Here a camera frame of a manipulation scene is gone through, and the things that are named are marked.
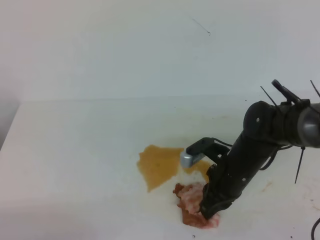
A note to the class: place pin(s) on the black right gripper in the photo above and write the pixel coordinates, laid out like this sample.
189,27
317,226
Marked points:
232,175

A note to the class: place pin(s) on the pink striped stained rag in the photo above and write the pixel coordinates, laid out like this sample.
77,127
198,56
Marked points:
190,197

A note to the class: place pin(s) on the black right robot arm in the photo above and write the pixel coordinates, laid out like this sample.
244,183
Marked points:
267,129

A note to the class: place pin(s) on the brown coffee spill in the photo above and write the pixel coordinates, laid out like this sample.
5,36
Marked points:
158,165

